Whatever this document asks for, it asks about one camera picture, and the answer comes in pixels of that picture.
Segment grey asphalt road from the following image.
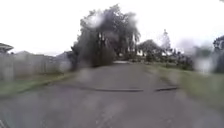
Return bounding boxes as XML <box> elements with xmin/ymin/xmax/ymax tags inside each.
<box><xmin>0</xmin><ymin>62</ymin><xmax>224</xmax><ymax>128</ymax></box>

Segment dark trees and bushes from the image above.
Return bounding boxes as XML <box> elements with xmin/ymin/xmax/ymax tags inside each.
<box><xmin>131</xmin><ymin>29</ymin><xmax>195</xmax><ymax>71</ymax></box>

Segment large dark tree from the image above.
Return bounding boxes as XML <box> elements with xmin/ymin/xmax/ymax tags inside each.
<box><xmin>71</xmin><ymin>3</ymin><xmax>142</xmax><ymax>69</ymax></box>

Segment grey wooden fence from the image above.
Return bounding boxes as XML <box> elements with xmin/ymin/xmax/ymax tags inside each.
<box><xmin>0</xmin><ymin>51</ymin><xmax>73</xmax><ymax>83</ymax></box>

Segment grass verge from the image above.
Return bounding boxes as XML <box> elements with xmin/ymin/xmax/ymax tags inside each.
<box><xmin>143</xmin><ymin>61</ymin><xmax>224</xmax><ymax>113</ymax></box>
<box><xmin>0</xmin><ymin>71</ymin><xmax>78</xmax><ymax>98</ymax></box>

